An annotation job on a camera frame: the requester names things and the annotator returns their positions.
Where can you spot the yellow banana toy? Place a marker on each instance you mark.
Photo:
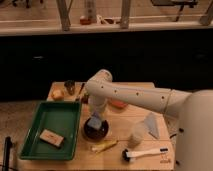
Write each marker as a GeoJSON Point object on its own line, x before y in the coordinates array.
{"type": "Point", "coordinates": [103, 145]}

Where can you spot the wooden block in tray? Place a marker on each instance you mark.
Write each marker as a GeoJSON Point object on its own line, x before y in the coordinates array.
{"type": "Point", "coordinates": [52, 138]}

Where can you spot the purple bowl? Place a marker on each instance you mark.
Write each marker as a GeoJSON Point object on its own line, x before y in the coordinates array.
{"type": "Point", "coordinates": [96, 135]}

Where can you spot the orange bowl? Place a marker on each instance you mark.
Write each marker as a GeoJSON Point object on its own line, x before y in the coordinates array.
{"type": "Point", "coordinates": [118, 104]}

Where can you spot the black white dish brush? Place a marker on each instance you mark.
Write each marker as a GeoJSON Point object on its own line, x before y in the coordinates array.
{"type": "Point", "coordinates": [130, 155]}

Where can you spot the blue grey sponge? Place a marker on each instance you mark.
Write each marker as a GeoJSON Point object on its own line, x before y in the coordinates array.
{"type": "Point", "coordinates": [95, 122]}

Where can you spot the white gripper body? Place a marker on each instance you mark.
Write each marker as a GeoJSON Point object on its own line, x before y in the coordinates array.
{"type": "Point", "coordinates": [98, 107]}

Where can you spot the metal cup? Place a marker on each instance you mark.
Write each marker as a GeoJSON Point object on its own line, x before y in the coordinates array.
{"type": "Point", "coordinates": [70, 86]}

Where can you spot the black stand at left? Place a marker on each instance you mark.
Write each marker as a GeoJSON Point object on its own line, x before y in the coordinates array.
{"type": "Point", "coordinates": [6, 155]}

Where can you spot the yellow round fruit toy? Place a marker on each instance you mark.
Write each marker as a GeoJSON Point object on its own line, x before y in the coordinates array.
{"type": "Point", "coordinates": [57, 95]}

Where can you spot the dark red grapes toy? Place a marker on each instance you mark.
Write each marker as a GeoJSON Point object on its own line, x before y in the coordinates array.
{"type": "Point", "coordinates": [85, 98]}

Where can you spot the black handled knife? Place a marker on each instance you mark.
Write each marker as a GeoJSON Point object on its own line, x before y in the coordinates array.
{"type": "Point", "coordinates": [81, 88]}

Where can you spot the grey triangular cloth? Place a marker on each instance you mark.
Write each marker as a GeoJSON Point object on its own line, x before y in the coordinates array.
{"type": "Point", "coordinates": [152, 126]}

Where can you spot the green plastic tray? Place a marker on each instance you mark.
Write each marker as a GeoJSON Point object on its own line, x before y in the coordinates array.
{"type": "Point", "coordinates": [63, 119]}

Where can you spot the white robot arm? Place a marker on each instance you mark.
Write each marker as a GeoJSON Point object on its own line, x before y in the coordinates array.
{"type": "Point", "coordinates": [194, 144]}

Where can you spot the red object on shelf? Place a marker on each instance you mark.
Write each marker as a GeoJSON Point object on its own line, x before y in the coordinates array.
{"type": "Point", "coordinates": [84, 20]}

